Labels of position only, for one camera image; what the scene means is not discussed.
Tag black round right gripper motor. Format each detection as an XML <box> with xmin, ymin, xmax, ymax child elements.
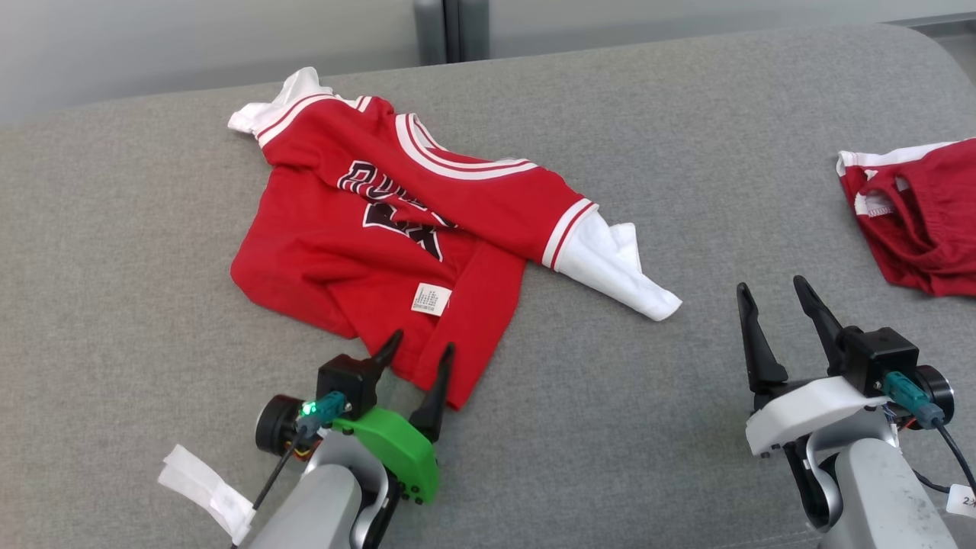
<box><xmin>915</xmin><ymin>366</ymin><xmax>955</xmax><ymax>424</ymax></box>

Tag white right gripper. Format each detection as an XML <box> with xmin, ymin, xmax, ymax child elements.
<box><xmin>736</xmin><ymin>275</ymin><xmax>889</xmax><ymax>458</ymax></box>

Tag grey partition post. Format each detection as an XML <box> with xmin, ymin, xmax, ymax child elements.
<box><xmin>414</xmin><ymin>0</ymin><xmax>490</xmax><ymax>66</ymax></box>

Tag white left cable tape tag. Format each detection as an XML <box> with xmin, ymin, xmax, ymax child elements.
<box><xmin>158</xmin><ymin>445</ymin><xmax>256</xmax><ymax>546</ymax></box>

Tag red and white jersey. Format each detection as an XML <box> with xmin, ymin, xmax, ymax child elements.
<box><xmin>227</xmin><ymin>67</ymin><xmax>683</xmax><ymax>411</ymax></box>

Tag black right cable, teal plug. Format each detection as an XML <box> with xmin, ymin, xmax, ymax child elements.
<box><xmin>881</xmin><ymin>371</ymin><xmax>976</xmax><ymax>496</ymax></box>

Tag black round left gripper motor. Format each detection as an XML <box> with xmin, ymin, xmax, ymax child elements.
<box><xmin>255</xmin><ymin>394</ymin><xmax>306</xmax><ymax>457</ymax></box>

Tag red shorts with white stripe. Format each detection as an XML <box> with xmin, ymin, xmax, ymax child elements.
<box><xmin>836</xmin><ymin>139</ymin><xmax>976</xmax><ymax>298</ymax></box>

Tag white right cable label tag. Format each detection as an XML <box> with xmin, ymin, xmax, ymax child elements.
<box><xmin>945</xmin><ymin>484</ymin><xmax>976</xmax><ymax>521</ymax></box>

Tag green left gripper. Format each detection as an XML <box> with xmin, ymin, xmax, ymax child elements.
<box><xmin>332</xmin><ymin>329</ymin><xmax>456</xmax><ymax>506</ymax></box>

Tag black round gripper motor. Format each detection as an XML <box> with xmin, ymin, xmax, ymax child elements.
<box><xmin>255</xmin><ymin>394</ymin><xmax>306</xmax><ymax>457</ymax></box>
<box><xmin>915</xmin><ymin>366</ymin><xmax>955</xmax><ymax>424</ymax></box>

